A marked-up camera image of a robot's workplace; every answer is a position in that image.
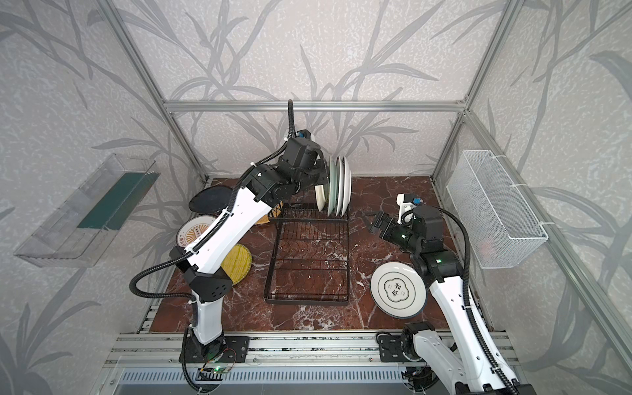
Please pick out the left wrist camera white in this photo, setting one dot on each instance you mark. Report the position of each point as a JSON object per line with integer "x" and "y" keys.
{"x": 304, "y": 133}

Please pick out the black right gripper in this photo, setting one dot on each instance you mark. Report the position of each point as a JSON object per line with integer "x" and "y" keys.
{"x": 382, "y": 218}

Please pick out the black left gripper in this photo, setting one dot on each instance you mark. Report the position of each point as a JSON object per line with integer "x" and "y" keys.
{"x": 322, "y": 168}

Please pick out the black wire dish rack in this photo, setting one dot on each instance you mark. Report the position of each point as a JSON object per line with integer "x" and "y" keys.
{"x": 311, "y": 262}

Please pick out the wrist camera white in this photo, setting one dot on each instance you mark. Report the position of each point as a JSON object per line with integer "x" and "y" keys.
{"x": 407, "y": 203}
{"x": 304, "y": 133}

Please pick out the orange woven round plate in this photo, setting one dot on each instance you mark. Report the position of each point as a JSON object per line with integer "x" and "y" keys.
{"x": 273, "y": 214}

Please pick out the white plate green text rim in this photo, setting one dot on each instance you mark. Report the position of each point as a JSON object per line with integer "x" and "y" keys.
{"x": 347, "y": 186}

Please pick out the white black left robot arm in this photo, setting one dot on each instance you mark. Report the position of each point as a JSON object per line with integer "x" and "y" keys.
{"x": 296, "y": 166}

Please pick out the aluminium frame rail base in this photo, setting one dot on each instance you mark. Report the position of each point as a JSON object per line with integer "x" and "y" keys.
{"x": 273, "y": 348}

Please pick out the cream plate with floral sprigs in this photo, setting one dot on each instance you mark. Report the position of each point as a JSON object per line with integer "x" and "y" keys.
{"x": 321, "y": 198}

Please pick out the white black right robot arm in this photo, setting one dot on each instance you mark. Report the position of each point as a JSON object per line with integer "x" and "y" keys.
{"x": 474, "y": 365}

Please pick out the clear plastic wall bin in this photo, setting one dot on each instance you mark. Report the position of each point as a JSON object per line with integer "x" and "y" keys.
{"x": 77, "y": 234}

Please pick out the white plate green clover emblem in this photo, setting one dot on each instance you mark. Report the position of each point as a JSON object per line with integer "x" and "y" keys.
{"x": 398, "y": 290}

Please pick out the mint green flower plate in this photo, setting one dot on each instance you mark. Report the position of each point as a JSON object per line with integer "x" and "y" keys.
{"x": 333, "y": 186}

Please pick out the white wire mesh basket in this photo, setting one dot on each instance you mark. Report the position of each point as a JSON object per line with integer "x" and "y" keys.
{"x": 503, "y": 229}

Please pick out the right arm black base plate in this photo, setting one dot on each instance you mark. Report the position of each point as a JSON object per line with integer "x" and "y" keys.
{"x": 390, "y": 347}

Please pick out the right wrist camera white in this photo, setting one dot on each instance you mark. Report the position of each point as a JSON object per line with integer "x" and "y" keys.
{"x": 407, "y": 203}

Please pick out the black round plate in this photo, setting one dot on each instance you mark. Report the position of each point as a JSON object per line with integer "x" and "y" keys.
{"x": 211, "y": 200}

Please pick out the yellow woven round plate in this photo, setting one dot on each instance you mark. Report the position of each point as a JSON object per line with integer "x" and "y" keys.
{"x": 237, "y": 263}

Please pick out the white plate orange sunburst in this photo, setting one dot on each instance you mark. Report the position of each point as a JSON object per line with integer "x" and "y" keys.
{"x": 193, "y": 229}
{"x": 341, "y": 186}

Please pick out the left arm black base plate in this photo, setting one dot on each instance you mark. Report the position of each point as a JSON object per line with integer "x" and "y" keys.
{"x": 225, "y": 349}

